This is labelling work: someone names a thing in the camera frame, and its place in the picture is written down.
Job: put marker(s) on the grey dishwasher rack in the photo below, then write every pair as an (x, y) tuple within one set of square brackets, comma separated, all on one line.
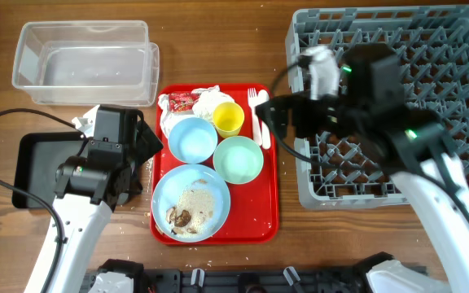
[(432, 44)]

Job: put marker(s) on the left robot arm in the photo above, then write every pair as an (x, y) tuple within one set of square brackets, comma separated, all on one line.
[(78, 223)]

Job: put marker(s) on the light blue bowl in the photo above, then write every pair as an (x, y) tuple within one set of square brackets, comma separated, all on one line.
[(193, 140)]

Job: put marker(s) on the yellow plastic cup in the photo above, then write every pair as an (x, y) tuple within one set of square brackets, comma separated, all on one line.
[(228, 119)]

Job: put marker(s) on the black plastic bin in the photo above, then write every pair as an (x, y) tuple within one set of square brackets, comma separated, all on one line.
[(44, 159)]

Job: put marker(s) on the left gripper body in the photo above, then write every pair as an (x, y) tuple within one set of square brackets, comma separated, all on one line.
[(131, 154)]

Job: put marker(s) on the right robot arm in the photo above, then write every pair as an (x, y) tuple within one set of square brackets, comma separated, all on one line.
[(417, 152)]

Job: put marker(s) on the clear plastic bin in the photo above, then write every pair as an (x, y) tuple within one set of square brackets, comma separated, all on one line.
[(87, 62)]

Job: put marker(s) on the red strawberry snack wrapper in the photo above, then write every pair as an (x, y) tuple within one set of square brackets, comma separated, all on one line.
[(182, 102)]

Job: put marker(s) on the red serving tray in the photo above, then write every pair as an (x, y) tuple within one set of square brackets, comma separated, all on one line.
[(253, 216)]

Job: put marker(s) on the crumpled white napkin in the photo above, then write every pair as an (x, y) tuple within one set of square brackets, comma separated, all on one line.
[(209, 99)]

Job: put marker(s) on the light blue plate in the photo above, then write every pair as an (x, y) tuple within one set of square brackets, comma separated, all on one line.
[(171, 186)]

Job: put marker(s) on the white plastic spoon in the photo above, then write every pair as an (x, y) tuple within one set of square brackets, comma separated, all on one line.
[(263, 96)]

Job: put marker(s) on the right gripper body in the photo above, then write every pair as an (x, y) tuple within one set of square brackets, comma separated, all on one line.
[(306, 114)]

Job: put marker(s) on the white plastic fork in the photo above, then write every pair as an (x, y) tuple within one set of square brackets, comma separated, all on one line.
[(256, 129)]

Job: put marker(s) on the light green bowl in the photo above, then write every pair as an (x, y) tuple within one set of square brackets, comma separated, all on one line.
[(238, 160)]

